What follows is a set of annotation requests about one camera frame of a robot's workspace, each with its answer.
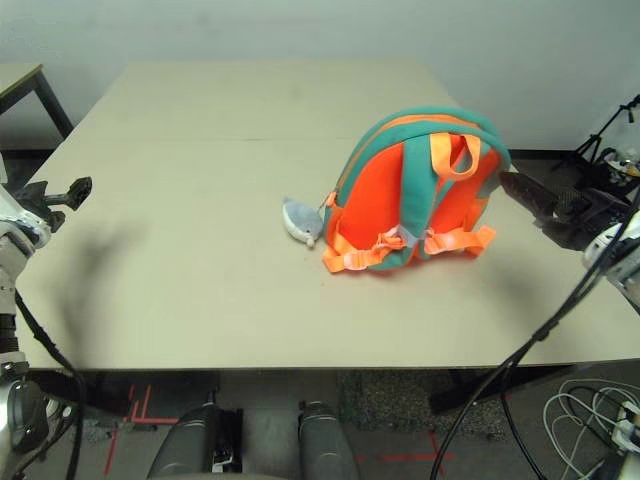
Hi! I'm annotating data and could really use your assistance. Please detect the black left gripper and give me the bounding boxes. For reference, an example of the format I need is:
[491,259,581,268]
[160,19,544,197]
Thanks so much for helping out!
[18,175,94,232]

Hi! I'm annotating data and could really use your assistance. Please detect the black bag with bottles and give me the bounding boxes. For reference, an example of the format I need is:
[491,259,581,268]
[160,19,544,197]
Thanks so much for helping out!
[593,146,640,187]

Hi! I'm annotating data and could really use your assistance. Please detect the white floor cables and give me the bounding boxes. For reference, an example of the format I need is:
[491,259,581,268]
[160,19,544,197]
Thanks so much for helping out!
[542,377,640,480]

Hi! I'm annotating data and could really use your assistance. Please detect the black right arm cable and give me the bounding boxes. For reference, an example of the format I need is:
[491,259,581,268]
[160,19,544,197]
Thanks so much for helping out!
[428,199,640,480]

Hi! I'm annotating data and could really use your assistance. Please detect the side table with dark frame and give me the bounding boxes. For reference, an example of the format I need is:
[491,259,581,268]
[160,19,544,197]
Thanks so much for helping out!
[0,62,76,152]

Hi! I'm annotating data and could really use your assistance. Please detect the grey robot leg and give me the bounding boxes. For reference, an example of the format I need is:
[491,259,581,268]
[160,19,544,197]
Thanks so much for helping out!
[296,399,362,480]
[148,398,222,477]

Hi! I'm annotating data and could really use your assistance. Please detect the grey plush dolphin keychain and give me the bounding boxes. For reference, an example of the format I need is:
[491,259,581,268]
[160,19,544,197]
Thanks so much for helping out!
[281,195,327,250]

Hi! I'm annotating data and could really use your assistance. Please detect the grey robot right leg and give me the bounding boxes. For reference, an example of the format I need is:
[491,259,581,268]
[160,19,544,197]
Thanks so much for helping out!
[296,399,362,480]

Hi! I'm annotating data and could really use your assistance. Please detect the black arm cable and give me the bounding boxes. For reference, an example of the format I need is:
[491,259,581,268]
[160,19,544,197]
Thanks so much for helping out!
[428,199,640,480]
[13,288,87,480]

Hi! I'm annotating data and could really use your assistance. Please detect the orange and teal backpack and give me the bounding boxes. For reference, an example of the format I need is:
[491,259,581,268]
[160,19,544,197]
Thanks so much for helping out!
[322,105,513,276]

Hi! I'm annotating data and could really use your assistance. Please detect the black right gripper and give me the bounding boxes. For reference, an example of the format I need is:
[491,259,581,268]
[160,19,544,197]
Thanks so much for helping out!
[499,170,637,252]

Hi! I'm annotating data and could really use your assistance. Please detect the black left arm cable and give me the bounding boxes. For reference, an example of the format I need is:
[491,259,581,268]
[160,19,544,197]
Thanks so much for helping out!
[13,288,87,480]

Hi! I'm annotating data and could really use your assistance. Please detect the grey robot left leg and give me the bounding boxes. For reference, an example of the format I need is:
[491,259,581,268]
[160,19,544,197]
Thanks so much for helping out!
[148,398,222,477]

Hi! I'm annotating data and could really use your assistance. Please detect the black tripod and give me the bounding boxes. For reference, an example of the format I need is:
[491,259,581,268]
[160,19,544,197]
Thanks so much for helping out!
[549,93,640,172]

